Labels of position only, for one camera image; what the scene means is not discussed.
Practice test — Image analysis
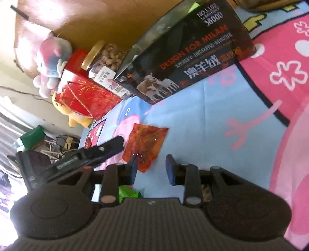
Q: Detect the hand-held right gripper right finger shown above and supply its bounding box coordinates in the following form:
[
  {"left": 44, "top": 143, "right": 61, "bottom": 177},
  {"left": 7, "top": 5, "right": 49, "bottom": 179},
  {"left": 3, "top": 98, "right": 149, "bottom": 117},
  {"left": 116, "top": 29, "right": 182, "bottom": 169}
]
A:
[{"left": 165, "top": 154, "right": 242, "bottom": 206}]

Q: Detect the pink plush toy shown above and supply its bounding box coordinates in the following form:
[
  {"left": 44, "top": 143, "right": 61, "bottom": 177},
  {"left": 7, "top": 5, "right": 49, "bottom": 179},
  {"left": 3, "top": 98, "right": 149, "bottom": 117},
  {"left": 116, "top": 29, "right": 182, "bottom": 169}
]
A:
[{"left": 33, "top": 31, "right": 73, "bottom": 98}]

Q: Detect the orange snack packet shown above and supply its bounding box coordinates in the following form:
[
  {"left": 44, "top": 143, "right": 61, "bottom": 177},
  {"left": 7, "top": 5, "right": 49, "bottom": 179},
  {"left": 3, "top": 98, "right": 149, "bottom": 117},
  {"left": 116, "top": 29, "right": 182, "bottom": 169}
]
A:
[{"left": 121, "top": 123, "right": 169, "bottom": 173}]

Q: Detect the clear bag of seeds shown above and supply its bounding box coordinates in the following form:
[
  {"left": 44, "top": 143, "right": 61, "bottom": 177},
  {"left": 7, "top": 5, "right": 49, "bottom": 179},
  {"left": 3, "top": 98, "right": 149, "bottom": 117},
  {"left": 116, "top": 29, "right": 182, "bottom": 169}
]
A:
[{"left": 201, "top": 184, "right": 213, "bottom": 202}]

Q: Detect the black box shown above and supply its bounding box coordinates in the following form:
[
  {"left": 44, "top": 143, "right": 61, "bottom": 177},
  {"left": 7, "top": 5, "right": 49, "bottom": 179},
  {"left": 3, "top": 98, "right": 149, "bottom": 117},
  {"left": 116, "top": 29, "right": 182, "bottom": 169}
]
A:
[{"left": 113, "top": 0, "right": 257, "bottom": 105}]

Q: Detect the red gift box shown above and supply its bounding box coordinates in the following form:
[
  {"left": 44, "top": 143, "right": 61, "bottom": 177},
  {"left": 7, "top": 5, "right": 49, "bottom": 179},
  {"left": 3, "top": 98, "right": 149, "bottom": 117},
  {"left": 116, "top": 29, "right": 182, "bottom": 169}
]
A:
[{"left": 55, "top": 49, "right": 123, "bottom": 120}]

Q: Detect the cashew nut jar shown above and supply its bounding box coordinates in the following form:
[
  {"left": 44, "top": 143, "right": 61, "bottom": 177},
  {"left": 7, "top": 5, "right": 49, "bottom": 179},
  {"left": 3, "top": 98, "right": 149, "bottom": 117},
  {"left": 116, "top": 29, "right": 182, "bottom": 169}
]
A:
[{"left": 81, "top": 40, "right": 132, "bottom": 99}]

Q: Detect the green snack packet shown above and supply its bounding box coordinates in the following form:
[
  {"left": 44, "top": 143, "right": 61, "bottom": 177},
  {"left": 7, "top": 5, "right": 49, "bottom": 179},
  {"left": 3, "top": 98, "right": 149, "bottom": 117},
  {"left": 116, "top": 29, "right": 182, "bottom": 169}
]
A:
[{"left": 118, "top": 185, "right": 142, "bottom": 202}]

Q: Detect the green bag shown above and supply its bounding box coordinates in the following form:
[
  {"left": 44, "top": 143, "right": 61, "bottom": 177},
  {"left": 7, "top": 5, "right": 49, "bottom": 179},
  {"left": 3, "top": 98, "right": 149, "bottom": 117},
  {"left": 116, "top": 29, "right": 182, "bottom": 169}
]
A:
[{"left": 13, "top": 125, "right": 46, "bottom": 150}]

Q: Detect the wooden board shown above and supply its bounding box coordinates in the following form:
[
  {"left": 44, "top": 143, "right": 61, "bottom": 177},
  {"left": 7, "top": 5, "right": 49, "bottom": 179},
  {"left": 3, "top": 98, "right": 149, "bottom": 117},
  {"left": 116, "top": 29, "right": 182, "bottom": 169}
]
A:
[{"left": 14, "top": 0, "right": 201, "bottom": 80}]

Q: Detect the yellow duck plush toy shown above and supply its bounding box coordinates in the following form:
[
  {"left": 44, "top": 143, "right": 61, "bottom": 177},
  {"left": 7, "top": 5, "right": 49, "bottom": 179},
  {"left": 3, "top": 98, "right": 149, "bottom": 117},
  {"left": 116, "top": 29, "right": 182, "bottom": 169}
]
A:
[{"left": 52, "top": 92, "right": 93, "bottom": 128}]

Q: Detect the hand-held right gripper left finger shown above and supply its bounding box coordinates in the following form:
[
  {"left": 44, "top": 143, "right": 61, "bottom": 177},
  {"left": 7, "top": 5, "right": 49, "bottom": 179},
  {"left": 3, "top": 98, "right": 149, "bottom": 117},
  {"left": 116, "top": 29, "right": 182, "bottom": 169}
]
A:
[{"left": 57, "top": 156, "right": 140, "bottom": 207}]

